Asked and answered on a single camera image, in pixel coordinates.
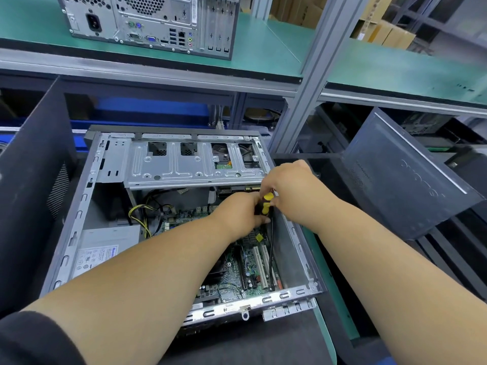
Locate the person's right hand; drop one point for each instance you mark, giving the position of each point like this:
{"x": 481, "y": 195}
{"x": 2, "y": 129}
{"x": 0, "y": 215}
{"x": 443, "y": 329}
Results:
{"x": 295, "y": 194}

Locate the person's left hand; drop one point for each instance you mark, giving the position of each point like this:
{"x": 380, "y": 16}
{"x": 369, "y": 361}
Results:
{"x": 237, "y": 215}

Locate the green motherboard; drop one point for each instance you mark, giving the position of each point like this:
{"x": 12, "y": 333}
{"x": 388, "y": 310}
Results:
{"x": 251, "y": 266}

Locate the grey computer case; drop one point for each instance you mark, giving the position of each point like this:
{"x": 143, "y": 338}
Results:
{"x": 182, "y": 159}

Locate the grey side panel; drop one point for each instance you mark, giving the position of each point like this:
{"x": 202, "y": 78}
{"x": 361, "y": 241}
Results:
{"x": 403, "y": 178}

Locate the person's left forearm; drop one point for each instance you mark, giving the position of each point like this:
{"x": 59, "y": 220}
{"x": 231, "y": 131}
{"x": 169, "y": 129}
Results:
{"x": 129, "y": 292}

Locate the person's right forearm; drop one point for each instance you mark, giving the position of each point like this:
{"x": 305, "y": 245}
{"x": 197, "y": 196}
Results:
{"x": 403, "y": 292}

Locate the silver backed desktop computer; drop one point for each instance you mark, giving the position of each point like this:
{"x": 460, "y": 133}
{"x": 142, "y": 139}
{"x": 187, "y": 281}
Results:
{"x": 152, "y": 22}

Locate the person's black left sleeve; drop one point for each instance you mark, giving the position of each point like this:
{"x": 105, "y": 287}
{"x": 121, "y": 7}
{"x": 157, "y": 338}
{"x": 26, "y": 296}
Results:
{"x": 34, "y": 342}

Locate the empty black foam tray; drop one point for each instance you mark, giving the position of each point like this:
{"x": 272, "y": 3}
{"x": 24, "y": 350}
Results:
{"x": 327, "y": 201}

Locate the silver power supply unit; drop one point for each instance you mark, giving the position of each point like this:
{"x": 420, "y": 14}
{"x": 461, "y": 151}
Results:
{"x": 103, "y": 251}

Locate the green upper shelf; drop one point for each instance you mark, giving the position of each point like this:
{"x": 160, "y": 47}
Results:
{"x": 274, "y": 45}

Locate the stack of cardboard boxes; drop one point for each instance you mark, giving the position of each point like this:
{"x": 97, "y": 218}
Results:
{"x": 380, "y": 26}

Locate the black upright side panel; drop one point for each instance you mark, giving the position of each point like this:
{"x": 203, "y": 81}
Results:
{"x": 30, "y": 194}

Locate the aluminium frame post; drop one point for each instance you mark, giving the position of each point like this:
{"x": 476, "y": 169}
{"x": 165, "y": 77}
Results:
{"x": 319, "y": 76}
{"x": 261, "y": 5}

